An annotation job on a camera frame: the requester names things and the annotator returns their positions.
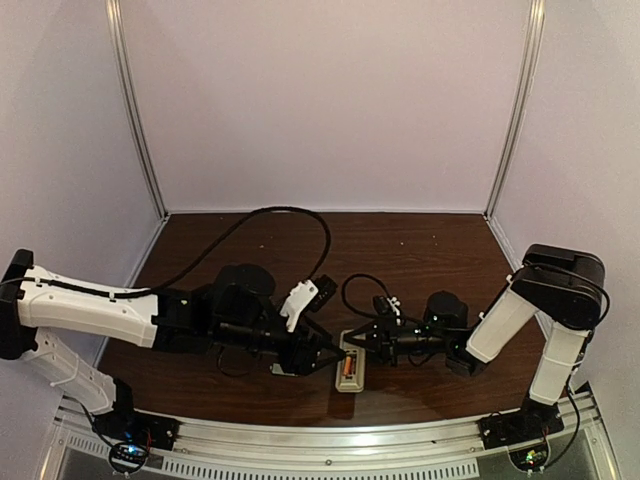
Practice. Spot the orange AA battery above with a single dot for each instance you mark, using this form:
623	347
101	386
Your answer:
347	367

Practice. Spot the white remote control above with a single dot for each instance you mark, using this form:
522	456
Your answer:
356	383

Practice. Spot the aluminium front rail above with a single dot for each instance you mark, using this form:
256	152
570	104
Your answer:
448	449

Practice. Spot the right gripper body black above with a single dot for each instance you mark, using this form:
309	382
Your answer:
385	343

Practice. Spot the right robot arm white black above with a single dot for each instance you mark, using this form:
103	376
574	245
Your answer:
563	287

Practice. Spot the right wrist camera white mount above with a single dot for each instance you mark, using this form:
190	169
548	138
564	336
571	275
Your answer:
388	307

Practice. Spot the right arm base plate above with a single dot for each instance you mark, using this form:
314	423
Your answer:
520	426

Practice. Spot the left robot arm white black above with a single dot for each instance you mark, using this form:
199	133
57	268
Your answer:
234	311

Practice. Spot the aluminium frame post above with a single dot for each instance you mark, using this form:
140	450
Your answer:
132	110
530	57

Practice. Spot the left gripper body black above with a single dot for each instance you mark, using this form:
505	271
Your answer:
292	350

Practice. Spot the right aluminium frame post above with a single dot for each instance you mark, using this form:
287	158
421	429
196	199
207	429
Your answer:
530	57

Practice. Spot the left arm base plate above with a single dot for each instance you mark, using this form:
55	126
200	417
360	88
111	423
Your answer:
144	429

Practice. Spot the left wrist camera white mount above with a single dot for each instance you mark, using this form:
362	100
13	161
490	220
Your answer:
309	295

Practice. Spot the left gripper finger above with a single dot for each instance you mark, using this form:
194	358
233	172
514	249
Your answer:
321	359
325	339

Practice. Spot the left aluminium frame post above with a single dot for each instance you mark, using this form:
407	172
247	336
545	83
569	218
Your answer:
132	110

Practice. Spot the left circuit board with LED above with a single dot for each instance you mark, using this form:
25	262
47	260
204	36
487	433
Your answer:
127	458

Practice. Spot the right circuit board with LED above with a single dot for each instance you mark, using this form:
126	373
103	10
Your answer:
530	459

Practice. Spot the grey battery cover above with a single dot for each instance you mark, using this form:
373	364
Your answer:
277	370

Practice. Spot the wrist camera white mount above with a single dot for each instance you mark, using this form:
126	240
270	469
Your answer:
309	295
388	307

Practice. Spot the circuit board with led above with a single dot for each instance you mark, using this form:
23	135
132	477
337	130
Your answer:
127	458
530	459

